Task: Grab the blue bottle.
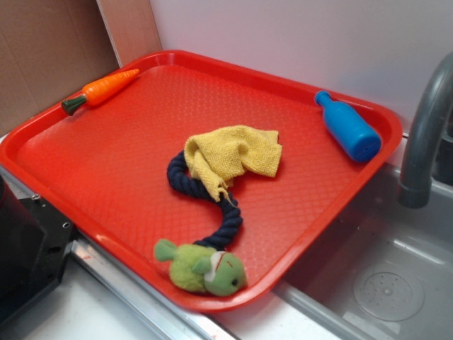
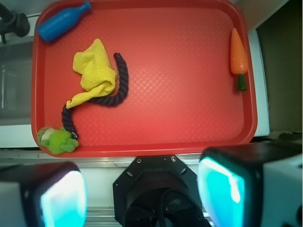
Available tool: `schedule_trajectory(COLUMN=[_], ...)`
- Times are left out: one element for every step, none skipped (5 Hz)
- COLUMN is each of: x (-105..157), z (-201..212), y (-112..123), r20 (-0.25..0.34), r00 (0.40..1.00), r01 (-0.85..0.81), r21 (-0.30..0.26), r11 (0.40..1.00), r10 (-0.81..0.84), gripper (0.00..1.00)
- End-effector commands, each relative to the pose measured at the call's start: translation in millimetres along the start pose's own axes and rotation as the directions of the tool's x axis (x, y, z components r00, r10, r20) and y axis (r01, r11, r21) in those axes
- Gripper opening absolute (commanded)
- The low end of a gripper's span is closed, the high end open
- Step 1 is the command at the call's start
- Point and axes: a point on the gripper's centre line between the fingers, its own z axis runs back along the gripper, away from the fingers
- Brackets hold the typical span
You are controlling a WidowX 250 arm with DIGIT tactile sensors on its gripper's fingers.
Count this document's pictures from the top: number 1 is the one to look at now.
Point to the yellow microfiber cloth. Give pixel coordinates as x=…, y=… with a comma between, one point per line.
x=216, y=158

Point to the grey sink faucet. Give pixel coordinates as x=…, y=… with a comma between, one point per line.
x=428, y=152

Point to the grey plastic sink basin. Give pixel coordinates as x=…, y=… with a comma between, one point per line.
x=379, y=270

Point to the red plastic tray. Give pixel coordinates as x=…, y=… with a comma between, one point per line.
x=105, y=167

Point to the blue plastic bottle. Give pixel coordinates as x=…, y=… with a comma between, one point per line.
x=355, y=136

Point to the green plush rope toy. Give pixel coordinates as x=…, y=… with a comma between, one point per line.
x=204, y=267

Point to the brown cardboard panel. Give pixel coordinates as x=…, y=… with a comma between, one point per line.
x=49, y=50

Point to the orange toy carrot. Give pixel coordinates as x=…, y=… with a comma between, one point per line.
x=100, y=90

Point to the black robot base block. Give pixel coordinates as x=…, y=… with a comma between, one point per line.
x=35, y=242

